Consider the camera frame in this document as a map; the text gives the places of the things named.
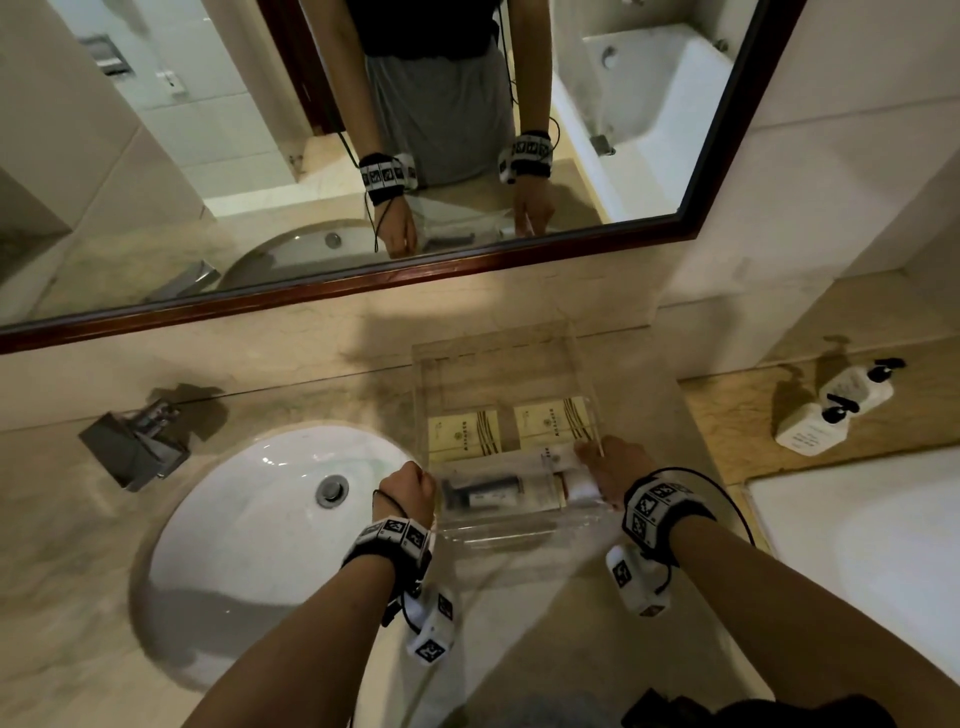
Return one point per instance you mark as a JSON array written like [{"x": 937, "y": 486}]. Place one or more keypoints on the person's left hand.
[{"x": 401, "y": 496}]

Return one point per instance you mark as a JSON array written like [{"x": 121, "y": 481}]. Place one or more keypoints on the person's right hand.
[{"x": 616, "y": 469}]

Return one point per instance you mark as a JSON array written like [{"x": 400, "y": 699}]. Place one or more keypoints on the person's left fingers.
[{"x": 422, "y": 477}]

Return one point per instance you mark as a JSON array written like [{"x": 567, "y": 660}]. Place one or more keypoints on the person's right fingers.
[{"x": 592, "y": 454}]

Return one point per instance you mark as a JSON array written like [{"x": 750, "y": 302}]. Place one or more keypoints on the clear acrylic amenity box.
[{"x": 502, "y": 375}]

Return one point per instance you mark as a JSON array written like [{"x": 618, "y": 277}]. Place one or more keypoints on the person's left forearm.
[{"x": 300, "y": 645}]

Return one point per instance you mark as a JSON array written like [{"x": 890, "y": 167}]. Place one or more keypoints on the person's right forearm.
[{"x": 795, "y": 607}]

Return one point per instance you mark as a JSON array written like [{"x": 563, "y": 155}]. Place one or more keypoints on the white toiletry tube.
[{"x": 574, "y": 474}]

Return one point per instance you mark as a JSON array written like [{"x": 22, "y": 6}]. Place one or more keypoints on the beige striped amenity packet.
[
  {"x": 463, "y": 433},
  {"x": 553, "y": 422}
]

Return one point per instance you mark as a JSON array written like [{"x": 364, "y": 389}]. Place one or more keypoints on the black item in clear wrap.
[{"x": 480, "y": 493}]

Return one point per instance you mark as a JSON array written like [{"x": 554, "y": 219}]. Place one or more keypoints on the left wristband with markers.
[{"x": 390, "y": 541}]

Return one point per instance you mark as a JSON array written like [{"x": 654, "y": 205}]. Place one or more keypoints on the wristband with markers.
[
  {"x": 660, "y": 510},
  {"x": 390, "y": 541}
]

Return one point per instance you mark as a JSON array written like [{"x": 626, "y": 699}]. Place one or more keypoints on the right wristband with markers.
[{"x": 660, "y": 510}]

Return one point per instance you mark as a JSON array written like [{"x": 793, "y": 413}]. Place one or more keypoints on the chrome sink drain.
[{"x": 332, "y": 491}]

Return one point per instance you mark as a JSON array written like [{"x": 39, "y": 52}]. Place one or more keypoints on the white oval sink basin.
[{"x": 247, "y": 540}]

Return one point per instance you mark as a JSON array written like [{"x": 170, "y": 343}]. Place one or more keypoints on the white pump bottle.
[
  {"x": 810, "y": 431},
  {"x": 859, "y": 386}
]

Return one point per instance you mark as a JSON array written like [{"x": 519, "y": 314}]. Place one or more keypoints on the chrome square faucet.
[{"x": 135, "y": 446}]

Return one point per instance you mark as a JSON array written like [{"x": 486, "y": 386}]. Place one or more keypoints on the white bathtub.
[{"x": 877, "y": 540}]

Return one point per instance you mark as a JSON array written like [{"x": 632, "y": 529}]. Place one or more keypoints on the person's black clothing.
[{"x": 750, "y": 712}]

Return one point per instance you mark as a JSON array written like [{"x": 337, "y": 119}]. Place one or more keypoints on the dark wood framed mirror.
[{"x": 720, "y": 135}]

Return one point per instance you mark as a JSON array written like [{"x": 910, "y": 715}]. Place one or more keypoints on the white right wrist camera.
[{"x": 636, "y": 577}]

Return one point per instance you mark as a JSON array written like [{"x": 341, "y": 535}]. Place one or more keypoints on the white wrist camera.
[
  {"x": 636, "y": 577},
  {"x": 433, "y": 626}
]

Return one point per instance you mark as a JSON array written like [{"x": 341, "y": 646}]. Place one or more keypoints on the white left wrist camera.
[{"x": 433, "y": 626}]

